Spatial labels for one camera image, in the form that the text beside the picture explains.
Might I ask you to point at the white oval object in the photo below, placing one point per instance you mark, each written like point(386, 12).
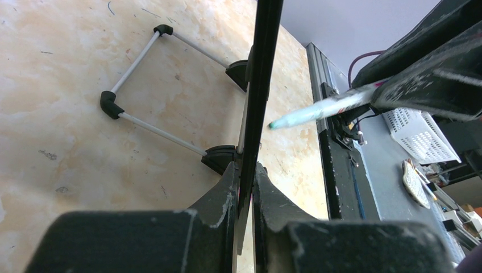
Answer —
point(412, 183)

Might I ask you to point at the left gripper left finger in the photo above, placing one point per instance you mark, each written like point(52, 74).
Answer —
point(200, 238)

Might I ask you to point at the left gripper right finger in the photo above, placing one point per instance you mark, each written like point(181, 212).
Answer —
point(287, 239)

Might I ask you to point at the aluminium frame rail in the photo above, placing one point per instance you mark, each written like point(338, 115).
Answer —
point(326, 79)

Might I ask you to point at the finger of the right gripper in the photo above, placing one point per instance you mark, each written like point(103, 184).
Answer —
point(445, 21)
point(446, 82)

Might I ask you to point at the white whiteboard black frame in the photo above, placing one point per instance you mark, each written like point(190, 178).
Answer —
point(253, 76)

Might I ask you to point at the white plastic basket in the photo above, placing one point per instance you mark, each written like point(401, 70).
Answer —
point(420, 136)

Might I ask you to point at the green white marker pen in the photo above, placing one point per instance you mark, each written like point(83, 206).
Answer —
point(329, 107)

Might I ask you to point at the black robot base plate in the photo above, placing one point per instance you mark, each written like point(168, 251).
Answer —
point(349, 194)

